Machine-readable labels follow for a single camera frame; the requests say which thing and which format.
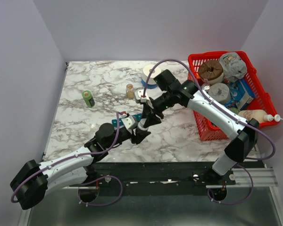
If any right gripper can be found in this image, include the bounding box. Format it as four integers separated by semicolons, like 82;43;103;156
141;91;174;129

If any white pill bottle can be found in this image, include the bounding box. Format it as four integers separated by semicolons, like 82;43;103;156
137;118;149;131

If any teal weekly pill organizer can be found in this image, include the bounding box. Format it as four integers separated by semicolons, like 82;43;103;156
111;112;142;128

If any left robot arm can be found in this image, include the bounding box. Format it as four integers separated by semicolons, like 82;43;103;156
10;121;151;210

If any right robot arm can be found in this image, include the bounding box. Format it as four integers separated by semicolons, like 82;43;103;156
135;70;259;185

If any blue tape roll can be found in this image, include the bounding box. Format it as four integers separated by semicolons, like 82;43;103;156
141;80;158;89

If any amber glass pill jar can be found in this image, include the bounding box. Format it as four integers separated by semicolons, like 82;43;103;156
126;84;134;99

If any white toilet paper roll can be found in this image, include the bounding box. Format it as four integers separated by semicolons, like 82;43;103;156
141;64;162;87

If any red plastic basket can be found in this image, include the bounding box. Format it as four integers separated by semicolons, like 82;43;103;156
188;51;282;141

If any silver can top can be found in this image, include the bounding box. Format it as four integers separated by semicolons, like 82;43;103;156
201;83;210;92

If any green pill bottle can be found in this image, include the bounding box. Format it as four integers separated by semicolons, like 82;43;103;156
82;90;95;108

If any grey paper roll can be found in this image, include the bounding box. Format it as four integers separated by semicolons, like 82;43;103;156
208;83;231;105

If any brown paper roll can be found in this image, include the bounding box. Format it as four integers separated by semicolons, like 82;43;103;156
198;60;224;85

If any green round object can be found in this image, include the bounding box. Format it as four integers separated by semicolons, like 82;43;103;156
228;107;240;114

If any blue cardboard box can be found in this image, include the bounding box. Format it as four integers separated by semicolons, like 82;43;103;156
228;78;256;110

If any grey crumpled printed bag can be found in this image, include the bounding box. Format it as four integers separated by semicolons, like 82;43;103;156
219;52;247;82

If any cream squeeze bottle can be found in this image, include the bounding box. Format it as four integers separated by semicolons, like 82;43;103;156
238;110;283;123

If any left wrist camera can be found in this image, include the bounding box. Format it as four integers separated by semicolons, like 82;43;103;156
122;115;138;130

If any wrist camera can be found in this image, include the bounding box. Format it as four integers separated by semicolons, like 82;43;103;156
122;115;138;130
134;89;150;104

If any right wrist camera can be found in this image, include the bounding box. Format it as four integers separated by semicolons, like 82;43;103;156
134;89;150;104

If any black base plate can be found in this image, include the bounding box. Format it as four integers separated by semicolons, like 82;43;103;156
39;161;267;196

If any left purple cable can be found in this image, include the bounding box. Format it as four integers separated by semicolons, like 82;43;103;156
10;111;123;207

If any purple cable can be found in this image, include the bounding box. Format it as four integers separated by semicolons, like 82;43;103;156
141;58;276;205
10;111;123;207

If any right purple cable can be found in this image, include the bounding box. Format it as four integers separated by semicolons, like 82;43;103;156
141;58;276;205

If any aluminium rail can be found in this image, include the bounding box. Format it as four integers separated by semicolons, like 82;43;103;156
66;167;279;189

